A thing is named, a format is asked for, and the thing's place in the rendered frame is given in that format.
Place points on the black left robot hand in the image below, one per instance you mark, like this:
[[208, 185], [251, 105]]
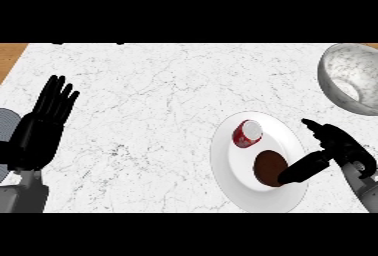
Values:
[[37, 140]]

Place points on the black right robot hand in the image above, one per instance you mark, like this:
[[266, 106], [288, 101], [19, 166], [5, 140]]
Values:
[[344, 146]]

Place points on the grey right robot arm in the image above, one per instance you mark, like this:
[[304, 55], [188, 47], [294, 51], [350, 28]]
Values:
[[365, 191]]

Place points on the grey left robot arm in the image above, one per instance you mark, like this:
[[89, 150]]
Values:
[[30, 195]]

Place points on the brown chocolate cupcake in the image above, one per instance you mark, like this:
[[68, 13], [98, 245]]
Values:
[[268, 166]]

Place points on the grey marbled bowl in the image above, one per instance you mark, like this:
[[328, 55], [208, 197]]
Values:
[[352, 78]]

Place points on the white plate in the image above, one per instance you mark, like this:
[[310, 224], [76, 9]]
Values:
[[231, 170]]

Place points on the grey ribbed disc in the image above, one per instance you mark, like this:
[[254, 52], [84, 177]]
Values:
[[8, 123]]

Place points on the red can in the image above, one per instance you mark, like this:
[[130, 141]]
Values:
[[245, 135]]

